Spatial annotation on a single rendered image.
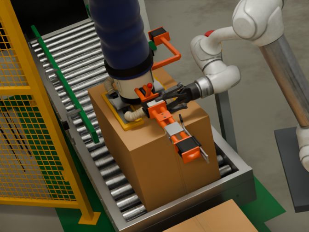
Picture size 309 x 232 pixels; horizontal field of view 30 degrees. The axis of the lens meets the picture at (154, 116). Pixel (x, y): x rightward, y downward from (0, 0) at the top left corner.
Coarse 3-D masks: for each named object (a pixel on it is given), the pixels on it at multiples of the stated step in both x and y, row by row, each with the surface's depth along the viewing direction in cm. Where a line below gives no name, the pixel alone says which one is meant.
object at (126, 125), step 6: (102, 96) 288; (108, 96) 285; (114, 96) 280; (108, 102) 282; (114, 108) 276; (126, 108) 270; (132, 108) 274; (114, 114) 273; (120, 114) 271; (120, 120) 268; (126, 120) 266; (138, 120) 265; (126, 126) 264; (132, 126) 264
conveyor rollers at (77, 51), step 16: (64, 32) 446; (80, 32) 440; (48, 48) 436; (64, 48) 431; (80, 48) 426; (96, 48) 421; (48, 64) 413; (64, 64) 408; (80, 64) 402; (96, 64) 397; (80, 80) 387; (96, 80) 382; (64, 96) 378; (80, 96) 372; (80, 128) 342; (96, 144) 329; (112, 160) 315; (224, 176) 290; (112, 192) 293; (128, 192) 295; (144, 208) 280
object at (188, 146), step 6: (186, 138) 227; (174, 144) 226; (180, 144) 225; (186, 144) 224; (192, 144) 224; (180, 150) 222; (186, 150) 222; (192, 150) 221; (198, 150) 222; (180, 156) 227; (186, 156) 221; (198, 156) 224; (186, 162) 223
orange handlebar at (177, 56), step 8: (160, 40) 297; (168, 48) 289; (176, 56) 279; (160, 64) 278; (136, 88) 265; (144, 88) 264; (152, 112) 248; (168, 112) 244; (160, 120) 241; (168, 120) 243; (184, 136) 231
